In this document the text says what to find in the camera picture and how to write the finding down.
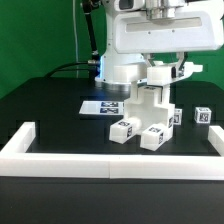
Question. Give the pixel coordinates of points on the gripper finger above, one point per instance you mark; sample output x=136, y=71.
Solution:
x=149, y=60
x=178, y=69

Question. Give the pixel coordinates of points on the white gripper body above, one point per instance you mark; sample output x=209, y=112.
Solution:
x=187, y=32

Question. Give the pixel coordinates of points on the small tagged cube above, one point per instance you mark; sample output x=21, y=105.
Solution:
x=177, y=116
x=202, y=115

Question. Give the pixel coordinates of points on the white chair seat part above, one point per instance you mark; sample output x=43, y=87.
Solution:
x=151, y=105

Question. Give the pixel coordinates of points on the white chair back frame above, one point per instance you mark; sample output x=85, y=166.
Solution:
x=159, y=75

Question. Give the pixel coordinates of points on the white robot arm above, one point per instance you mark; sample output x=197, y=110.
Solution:
x=154, y=9

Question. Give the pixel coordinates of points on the white marker base sheet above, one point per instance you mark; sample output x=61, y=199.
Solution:
x=102, y=108

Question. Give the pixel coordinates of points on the white U-shaped fence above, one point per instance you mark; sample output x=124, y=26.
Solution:
x=15, y=160

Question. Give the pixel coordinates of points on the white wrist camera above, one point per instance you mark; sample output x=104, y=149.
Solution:
x=129, y=5

